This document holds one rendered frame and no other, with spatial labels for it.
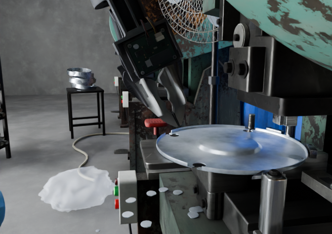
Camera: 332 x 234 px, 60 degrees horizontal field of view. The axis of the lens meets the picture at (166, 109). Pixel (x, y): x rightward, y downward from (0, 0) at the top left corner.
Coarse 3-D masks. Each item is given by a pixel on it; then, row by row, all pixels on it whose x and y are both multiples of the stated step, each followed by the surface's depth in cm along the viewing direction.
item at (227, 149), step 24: (168, 144) 58; (192, 144) 58; (216, 144) 56; (240, 144) 56; (264, 144) 58; (288, 144) 58; (216, 168) 45; (240, 168) 46; (264, 168) 46; (288, 168) 45
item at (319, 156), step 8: (304, 144) 59; (320, 152) 54; (312, 160) 53; (320, 160) 53; (296, 168) 53; (304, 168) 53; (312, 168) 53; (320, 168) 54; (288, 176) 53; (296, 176) 53
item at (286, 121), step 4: (276, 116) 58; (280, 116) 57; (276, 120) 59; (280, 120) 57; (284, 120) 57; (288, 120) 56; (292, 120) 57; (296, 120) 57; (280, 124) 57; (284, 124) 57; (288, 124) 57; (292, 124) 57; (296, 124) 57
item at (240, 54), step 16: (240, 16) 60; (240, 32) 58; (240, 48) 54; (256, 48) 50; (272, 48) 48; (288, 48) 48; (224, 64) 58; (240, 64) 51; (256, 64) 50; (272, 64) 49; (288, 64) 49; (304, 64) 49; (240, 80) 54; (256, 80) 51; (272, 80) 49; (288, 80) 49; (304, 80) 50; (320, 80) 50; (272, 96) 49
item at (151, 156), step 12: (144, 144) 59; (144, 156) 52; (156, 156) 52; (156, 168) 49; (168, 168) 49; (204, 180) 57; (216, 180) 54; (228, 180) 54; (240, 180) 54; (204, 192) 57; (216, 192) 54; (204, 204) 56; (216, 204) 54; (216, 216) 55
